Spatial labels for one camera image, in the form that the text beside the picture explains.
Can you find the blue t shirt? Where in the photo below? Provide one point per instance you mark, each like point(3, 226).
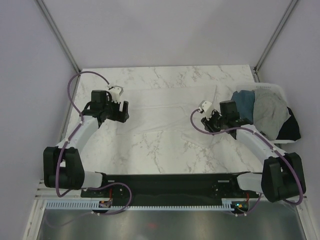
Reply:
point(244, 100)

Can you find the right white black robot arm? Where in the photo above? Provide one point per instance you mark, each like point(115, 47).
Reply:
point(262, 147)

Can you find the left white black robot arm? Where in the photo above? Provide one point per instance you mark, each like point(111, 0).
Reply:
point(62, 164)

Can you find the grey t shirt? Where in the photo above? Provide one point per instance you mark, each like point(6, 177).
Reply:
point(270, 112)

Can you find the right aluminium corner post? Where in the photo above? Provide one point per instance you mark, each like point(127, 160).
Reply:
point(276, 33)

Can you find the left aluminium corner post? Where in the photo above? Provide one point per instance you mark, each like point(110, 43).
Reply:
point(57, 34)

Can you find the aluminium corner post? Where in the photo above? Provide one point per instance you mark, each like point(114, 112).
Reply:
point(57, 34)
point(276, 33)

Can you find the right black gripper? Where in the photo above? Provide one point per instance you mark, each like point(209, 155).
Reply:
point(208, 125)

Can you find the white t shirt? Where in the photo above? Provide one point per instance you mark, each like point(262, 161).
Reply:
point(166, 109)

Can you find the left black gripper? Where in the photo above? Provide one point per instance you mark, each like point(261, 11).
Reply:
point(121, 116)

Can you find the white slotted cable duct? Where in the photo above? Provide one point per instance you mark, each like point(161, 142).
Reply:
point(99, 205)

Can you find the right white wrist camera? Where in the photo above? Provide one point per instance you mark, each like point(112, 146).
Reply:
point(206, 108)

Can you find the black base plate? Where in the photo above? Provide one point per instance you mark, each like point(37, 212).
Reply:
point(170, 189)

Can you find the black t shirt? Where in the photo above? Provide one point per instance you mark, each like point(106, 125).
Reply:
point(290, 130)

